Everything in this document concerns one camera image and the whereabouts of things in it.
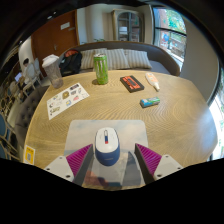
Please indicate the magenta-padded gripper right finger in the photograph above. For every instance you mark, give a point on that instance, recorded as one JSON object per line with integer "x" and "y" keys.
{"x": 168, "y": 166}

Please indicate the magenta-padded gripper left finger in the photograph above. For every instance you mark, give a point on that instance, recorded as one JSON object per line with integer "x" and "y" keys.
{"x": 60, "y": 168}

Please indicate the white and blue computer mouse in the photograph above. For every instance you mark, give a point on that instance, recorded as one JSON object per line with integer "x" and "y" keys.
{"x": 107, "y": 146}

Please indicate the sky print mouse pad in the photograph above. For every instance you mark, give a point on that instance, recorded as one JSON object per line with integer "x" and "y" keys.
{"x": 80, "y": 136}

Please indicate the yellow card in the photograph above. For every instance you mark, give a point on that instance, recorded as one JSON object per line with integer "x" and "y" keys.
{"x": 29, "y": 155}

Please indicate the grey tufted bench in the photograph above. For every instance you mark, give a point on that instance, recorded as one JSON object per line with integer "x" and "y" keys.
{"x": 28, "y": 110}

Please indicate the small green and blue pack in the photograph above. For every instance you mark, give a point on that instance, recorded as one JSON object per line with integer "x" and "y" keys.
{"x": 150, "y": 102}

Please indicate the white sticker sheet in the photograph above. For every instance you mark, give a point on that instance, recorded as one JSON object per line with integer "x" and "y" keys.
{"x": 66, "y": 100}

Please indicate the white tube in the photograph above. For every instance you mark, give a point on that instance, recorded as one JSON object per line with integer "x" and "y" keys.
{"x": 152, "y": 81}

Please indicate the clear plastic cup with lid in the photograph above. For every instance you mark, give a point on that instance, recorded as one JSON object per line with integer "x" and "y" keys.
{"x": 53, "y": 73}

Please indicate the black backpack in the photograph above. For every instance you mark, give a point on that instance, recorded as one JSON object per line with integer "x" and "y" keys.
{"x": 71, "y": 63}

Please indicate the green drink can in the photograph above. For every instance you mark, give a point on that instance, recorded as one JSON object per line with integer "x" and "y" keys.
{"x": 101, "y": 70}

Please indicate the grey curved sofa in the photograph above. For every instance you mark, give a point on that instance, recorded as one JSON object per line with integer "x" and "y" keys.
{"x": 160, "y": 60}

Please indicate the striped cushion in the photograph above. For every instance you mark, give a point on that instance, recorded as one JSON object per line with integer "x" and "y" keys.
{"x": 89, "y": 60}
{"x": 139, "y": 60}
{"x": 117, "y": 59}

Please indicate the brown wooden door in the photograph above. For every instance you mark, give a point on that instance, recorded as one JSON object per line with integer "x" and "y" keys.
{"x": 53, "y": 36}

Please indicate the black framed window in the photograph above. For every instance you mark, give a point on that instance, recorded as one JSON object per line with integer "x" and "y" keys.
{"x": 170, "y": 33}

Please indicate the arched glass door cabinet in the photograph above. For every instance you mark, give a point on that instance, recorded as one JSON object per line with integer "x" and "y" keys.
{"x": 128, "y": 26}

